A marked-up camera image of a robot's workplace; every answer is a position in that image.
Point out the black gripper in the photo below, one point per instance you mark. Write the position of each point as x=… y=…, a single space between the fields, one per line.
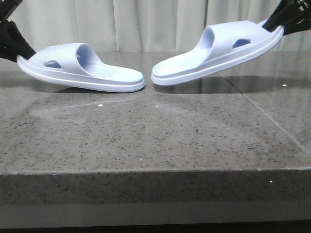
x=12 y=42

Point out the pale green curtain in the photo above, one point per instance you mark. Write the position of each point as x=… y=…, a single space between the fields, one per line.
x=131 y=25

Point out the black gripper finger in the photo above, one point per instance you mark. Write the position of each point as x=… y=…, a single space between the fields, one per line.
x=286 y=11
x=298 y=24

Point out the light blue slipper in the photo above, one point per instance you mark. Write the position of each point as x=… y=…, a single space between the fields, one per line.
x=77 y=65
x=221 y=46

